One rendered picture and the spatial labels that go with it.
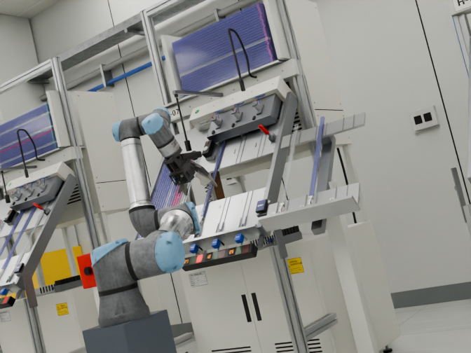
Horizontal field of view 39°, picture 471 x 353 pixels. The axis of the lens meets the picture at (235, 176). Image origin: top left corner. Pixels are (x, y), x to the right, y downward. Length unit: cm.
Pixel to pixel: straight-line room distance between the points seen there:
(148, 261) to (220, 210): 76
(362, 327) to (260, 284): 58
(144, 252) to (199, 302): 115
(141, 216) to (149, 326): 54
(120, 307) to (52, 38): 442
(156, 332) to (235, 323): 101
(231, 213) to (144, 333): 79
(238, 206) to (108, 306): 81
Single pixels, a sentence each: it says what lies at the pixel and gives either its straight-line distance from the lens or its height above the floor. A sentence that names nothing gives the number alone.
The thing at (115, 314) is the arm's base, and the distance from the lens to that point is 193.
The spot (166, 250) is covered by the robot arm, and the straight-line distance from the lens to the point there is 189.
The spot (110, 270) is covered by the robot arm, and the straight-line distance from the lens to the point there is 194.
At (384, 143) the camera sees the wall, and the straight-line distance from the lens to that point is 426.
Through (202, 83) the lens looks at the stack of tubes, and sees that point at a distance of 307.
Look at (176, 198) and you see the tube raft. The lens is 283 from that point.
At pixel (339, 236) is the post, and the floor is 62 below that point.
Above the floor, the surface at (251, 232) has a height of 71.
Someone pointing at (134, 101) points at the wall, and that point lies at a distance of 540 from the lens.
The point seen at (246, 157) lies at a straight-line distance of 272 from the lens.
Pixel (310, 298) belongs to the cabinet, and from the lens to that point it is 270.
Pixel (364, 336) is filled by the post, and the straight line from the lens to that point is 242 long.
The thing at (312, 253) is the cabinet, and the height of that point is 57.
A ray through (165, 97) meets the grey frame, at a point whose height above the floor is 144.
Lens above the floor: 74
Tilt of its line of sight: 4 degrees up
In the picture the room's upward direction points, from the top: 13 degrees counter-clockwise
